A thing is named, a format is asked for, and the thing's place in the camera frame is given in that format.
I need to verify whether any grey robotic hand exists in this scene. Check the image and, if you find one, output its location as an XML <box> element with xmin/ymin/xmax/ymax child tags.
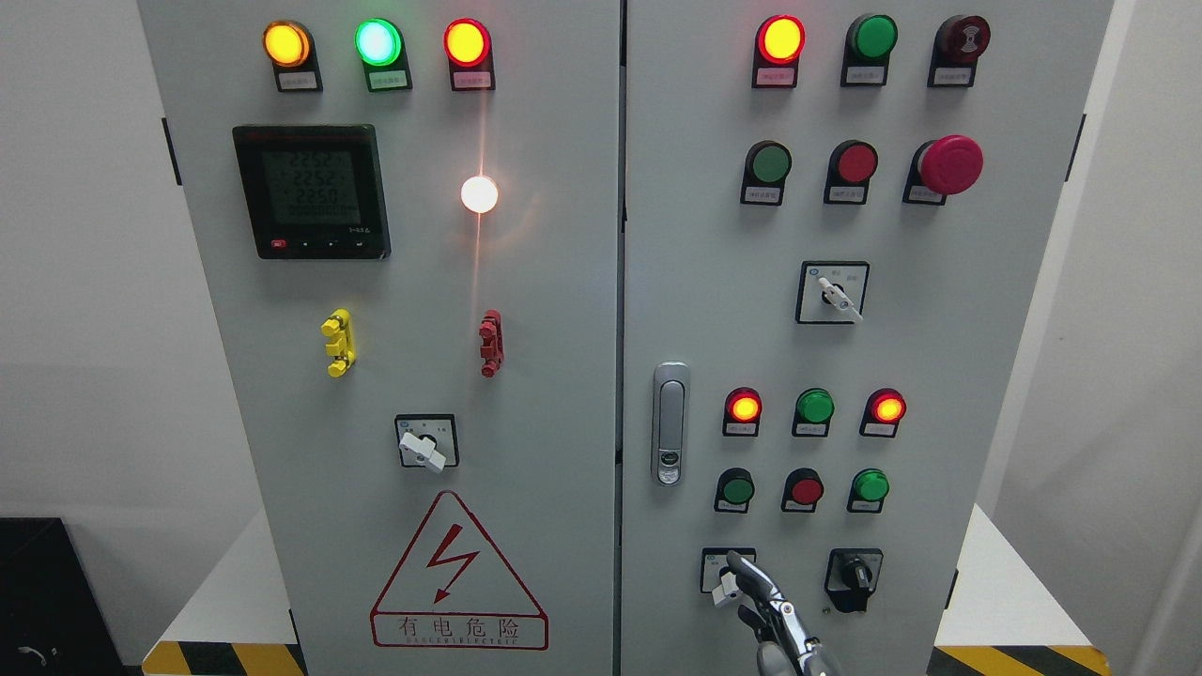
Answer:
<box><xmin>726</xmin><ymin>548</ymin><xmax>841</xmax><ymax>675</ymax></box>

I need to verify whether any silver door handle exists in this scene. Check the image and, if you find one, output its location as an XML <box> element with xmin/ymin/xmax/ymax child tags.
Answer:
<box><xmin>650</xmin><ymin>362</ymin><xmax>690</xmax><ymax>486</ymax></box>

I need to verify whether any right grey cabinet door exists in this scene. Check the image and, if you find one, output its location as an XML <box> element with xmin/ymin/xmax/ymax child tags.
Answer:
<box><xmin>620</xmin><ymin>1</ymin><xmax>1113</xmax><ymax>675</ymax></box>

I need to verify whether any grey cabinet door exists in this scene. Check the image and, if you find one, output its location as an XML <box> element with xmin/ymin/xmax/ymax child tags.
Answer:
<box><xmin>620</xmin><ymin>1</ymin><xmax>1113</xmax><ymax>675</ymax></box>
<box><xmin>138</xmin><ymin>1</ymin><xmax>621</xmax><ymax>675</ymax></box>

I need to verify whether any left grey cabinet door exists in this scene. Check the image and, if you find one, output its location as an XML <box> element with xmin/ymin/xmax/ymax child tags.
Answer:
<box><xmin>138</xmin><ymin>1</ymin><xmax>621</xmax><ymax>675</ymax></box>

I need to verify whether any red indicator light left door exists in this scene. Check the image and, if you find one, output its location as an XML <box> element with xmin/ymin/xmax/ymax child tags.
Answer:
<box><xmin>444</xmin><ymin>17</ymin><xmax>496</xmax><ymax>91</ymax></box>

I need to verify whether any red push button lower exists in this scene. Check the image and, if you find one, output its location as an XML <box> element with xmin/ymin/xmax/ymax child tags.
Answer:
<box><xmin>780</xmin><ymin>468</ymin><xmax>825</xmax><ymax>514</ymax></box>

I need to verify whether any red push button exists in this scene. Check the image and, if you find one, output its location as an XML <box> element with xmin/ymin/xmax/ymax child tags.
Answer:
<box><xmin>825</xmin><ymin>140</ymin><xmax>879</xmax><ymax>206</ymax></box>
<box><xmin>780</xmin><ymin>468</ymin><xmax>825</xmax><ymax>514</ymax></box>

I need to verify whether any green push button lower left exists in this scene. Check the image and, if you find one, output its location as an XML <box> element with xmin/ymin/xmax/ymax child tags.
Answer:
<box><xmin>714</xmin><ymin>467</ymin><xmax>756</xmax><ymax>514</ymax></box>

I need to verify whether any green push button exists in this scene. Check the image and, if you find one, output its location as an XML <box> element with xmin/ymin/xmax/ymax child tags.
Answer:
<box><xmin>714</xmin><ymin>467</ymin><xmax>756</xmax><ymax>514</ymax></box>
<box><xmin>740</xmin><ymin>140</ymin><xmax>793</xmax><ymax>207</ymax></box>
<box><xmin>846</xmin><ymin>468</ymin><xmax>889</xmax><ymax>514</ymax></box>

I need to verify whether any green push button lower right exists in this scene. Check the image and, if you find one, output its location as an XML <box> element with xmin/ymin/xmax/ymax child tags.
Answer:
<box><xmin>846</xmin><ymin>468</ymin><xmax>889</xmax><ymax>514</ymax></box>

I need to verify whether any green indicator lower middle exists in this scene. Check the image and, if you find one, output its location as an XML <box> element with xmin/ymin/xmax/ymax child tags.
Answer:
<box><xmin>793</xmin><ymin>389</ymin><xmax>837</xmax><ymax>438</ymax></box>

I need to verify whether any red lit indicator lower left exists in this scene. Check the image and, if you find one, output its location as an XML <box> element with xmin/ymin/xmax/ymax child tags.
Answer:
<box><xmin>722</xmin><ymin>389</ymin><xmax>763</xmax><ymax>438</ymax></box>

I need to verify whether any red lit indicator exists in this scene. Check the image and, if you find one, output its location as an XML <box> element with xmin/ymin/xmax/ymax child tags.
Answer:
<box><xmin>859</xmin><ymin>389</ymin><xmax>908</xmax><ymax>439</ymax></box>
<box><xmin>722</xmin><ymin>389</ymin><xmax>763</xmax><ymax>438</ymax></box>

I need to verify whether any red lit indicator lower right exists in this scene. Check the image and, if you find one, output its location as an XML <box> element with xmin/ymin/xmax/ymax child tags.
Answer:
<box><xmin>859</xmin><ymin>389</ymin><xmax>908</xmax><ymax>439</ymax></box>

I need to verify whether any red electrical warning sticker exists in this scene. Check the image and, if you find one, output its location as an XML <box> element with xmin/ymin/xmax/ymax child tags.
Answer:
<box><xmin>370</xmin><ymin>490</ymin><xmax>549</xmax><ymax>651</ymax></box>

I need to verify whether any red terminal connector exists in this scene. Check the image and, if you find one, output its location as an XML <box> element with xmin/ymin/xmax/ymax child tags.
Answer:
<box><xmin>478</xmin><ymin>309</ymin><xmax>505</xmax><ymax>379</ymax></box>

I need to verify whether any green push button upper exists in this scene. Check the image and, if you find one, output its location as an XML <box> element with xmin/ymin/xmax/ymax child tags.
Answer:
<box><xmin>740</xmin><ymin>140</ymin><xmax>793</xmax><ymax>207</ymax></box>

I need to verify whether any red push button upper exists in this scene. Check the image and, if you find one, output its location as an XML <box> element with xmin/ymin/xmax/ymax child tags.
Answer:
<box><xmin>825</xmin><ymin>140</ymin><xmax>879</xmax><ymax>206</ymax></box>

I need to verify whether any red emergency stop button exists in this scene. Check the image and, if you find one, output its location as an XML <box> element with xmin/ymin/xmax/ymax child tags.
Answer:
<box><xmin>902</xmin><ymin>134</ymin><xmax>984</xmax><ymax>206</ymax></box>

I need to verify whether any yellow terminal connector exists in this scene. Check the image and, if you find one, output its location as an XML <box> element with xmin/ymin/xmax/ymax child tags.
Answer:
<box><xmin>319</xmin><ymin>308</ymin><xmax>357</xmax><ymax>379</ymax></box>

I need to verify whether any white lit indicator light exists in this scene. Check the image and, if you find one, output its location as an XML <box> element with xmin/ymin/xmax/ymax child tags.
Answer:
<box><xmin>460</xmin><ymin>174</ymin><xmax>500</xmax><ymax>215</ymax></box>

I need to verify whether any red indicator light right top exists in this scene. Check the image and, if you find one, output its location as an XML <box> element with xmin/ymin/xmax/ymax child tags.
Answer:
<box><xmin>751</xmin><ymin>14</ymin><xmax>807</xmax><ymax>88</ymax></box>

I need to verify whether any green indicator light right top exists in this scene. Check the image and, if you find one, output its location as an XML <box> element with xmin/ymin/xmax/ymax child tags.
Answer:
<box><xmin>840</xmin><ymin>13</ymin><xmax>899</xmax><ymax>88</ymax></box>

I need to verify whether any dark red buzzer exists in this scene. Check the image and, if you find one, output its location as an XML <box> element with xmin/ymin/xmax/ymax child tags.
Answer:
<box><xmin>927</xmin><ymin>14</ymin><xmax>990</xmax><ymax>88</ymax></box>

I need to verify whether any black digital power meter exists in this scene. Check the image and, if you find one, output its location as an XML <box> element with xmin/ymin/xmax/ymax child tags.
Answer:
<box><xmin>232</xmin><ymin>124</ymin><xmax>391</xmax><ymax>260</ymax></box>

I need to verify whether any green lit indicator light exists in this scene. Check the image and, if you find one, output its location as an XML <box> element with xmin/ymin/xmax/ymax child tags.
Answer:
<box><xmin>355</xmin><ymin>18</ymin><xmax>412</xmax><ymax>91</ymax></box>

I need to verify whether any black box lower left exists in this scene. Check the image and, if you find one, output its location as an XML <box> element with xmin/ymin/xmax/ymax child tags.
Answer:
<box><xmin>1</xmin><ymin>517</ymin><xmax>125</xmax><ymax>675</ymax></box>

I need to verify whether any yellow indicator light top left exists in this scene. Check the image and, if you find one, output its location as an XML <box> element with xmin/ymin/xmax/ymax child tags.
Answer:
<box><xmin>262</xmin><ymin>19</ymin><xmax>323</xmax><ymax>93</ymax></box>

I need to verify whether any white lever rotary switch bottom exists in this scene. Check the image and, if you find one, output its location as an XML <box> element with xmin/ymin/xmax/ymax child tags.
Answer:
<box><xmin>700</xmin><ymin>546</ymin><xmax>757</xmax><ymax>607</ymax></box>

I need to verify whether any black knob rotary switch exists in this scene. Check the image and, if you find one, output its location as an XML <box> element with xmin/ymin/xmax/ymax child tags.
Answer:
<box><xmin>825</xmin><ymin>548</ymin><xmax>883</xmax><ymax>613</ymax></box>

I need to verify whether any upper right rotary switch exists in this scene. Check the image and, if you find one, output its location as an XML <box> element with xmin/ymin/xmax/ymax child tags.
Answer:
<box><xmin>795</xmin><ymin>261</ymin><xmax>871</xmax><ymax>325</ymax></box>

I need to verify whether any left door rotary switch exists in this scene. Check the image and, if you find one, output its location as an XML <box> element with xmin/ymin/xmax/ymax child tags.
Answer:
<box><xmin>394</xmin><ymin>413</ymin><xmax>460</xmax><ymax>472</ymax></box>

